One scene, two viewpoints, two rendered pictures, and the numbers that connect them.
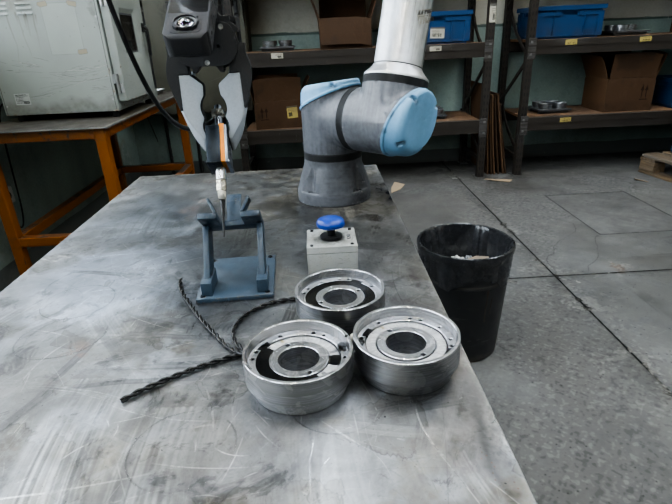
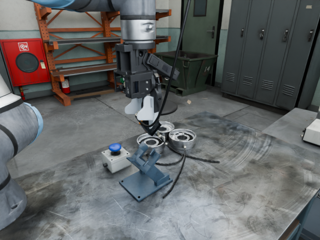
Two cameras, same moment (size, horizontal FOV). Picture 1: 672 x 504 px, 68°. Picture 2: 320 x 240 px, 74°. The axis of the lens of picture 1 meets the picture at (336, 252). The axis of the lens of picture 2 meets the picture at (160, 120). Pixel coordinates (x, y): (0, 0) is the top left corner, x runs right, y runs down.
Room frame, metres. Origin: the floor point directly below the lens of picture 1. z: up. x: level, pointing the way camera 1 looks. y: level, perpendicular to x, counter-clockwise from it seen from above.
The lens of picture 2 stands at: (0.91, 0.57, 1.24)
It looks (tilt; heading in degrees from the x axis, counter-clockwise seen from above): 25 degrees down; 233
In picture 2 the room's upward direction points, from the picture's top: straight up
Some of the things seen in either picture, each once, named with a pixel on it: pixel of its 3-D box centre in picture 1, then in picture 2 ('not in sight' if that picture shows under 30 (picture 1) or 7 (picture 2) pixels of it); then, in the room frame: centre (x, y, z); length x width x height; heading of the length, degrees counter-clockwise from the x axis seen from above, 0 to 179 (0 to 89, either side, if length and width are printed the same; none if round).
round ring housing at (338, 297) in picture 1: (340, 302); (151, 144); (0.52, 0.00, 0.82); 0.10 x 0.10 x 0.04
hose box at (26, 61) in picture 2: not in sight; (40, 69); (0.32, -3.62, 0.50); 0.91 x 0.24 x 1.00; 1
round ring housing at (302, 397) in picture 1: (299, 365); (182, 139); (0.40, 0.04, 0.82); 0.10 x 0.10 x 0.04
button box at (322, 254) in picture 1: (332, 248); (114, 158); (0.67, 0.01, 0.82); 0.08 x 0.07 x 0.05; 1
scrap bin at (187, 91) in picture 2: not in sight; (183, 72); (-1.99, -2.49, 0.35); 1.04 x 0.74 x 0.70; 91
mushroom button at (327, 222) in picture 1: (331, 234); (115, 151); (0.66, 0.01, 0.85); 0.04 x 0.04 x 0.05
